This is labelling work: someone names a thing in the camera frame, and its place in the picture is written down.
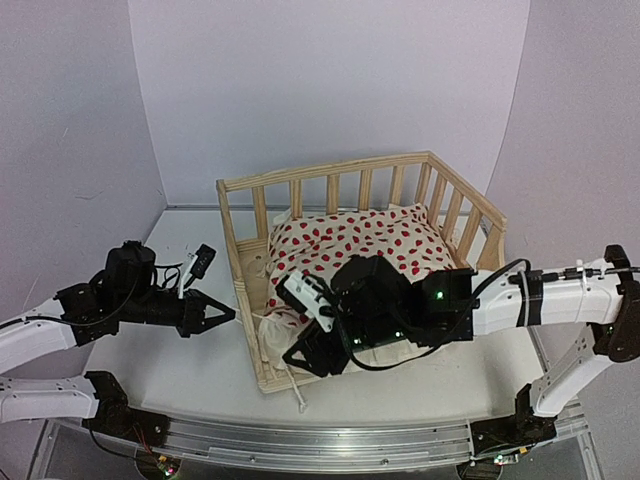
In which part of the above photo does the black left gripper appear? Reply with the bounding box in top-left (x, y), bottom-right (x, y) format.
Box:
top-left (115, 288), bottom-right (234, 338)

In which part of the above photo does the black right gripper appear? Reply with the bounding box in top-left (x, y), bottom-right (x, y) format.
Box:
top-left (283, 309), bottom-right (409, 379)

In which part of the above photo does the white mattress tie string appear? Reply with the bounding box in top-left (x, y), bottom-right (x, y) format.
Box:
top-left (287, 374), bottom-right (309, 414)

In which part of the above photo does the strawberry print ruffled mattress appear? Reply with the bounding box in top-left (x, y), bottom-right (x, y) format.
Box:
top-left (257, 203), bottom-right (455, 370)

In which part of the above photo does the wooden pet bed frame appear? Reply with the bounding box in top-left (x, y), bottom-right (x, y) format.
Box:
top-left (216, 151), bottom-right (507, 394)

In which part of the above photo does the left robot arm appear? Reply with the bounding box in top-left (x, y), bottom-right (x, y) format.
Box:
top-left (1, 241), bottom-right (235, 437)

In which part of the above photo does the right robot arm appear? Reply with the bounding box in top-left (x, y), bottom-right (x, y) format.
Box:
top-left (275, 245), bottom-right (639, 443)

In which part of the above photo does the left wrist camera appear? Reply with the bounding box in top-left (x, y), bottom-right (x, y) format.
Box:
top-left (177, 244), bottom-right (217, 299)

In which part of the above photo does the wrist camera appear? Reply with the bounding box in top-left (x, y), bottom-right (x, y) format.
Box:
top-left (177, 244), bottom-right (217, 299)
top-left (275, 270), bottom-right (336, 333)

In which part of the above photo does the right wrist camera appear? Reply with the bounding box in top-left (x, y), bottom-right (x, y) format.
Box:
top-left (275, 270), bottom-right (336, 333)

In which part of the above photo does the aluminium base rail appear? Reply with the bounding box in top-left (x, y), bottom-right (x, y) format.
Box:
top-left (156, 417), bottom-right (473, 471)

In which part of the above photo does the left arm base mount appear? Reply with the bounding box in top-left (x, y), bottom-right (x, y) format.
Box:
top-left (82, 371), bottom-right (170, 447)

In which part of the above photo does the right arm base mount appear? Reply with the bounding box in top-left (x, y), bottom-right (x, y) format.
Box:
top-left (470, 384), bottom-right (557, 460)

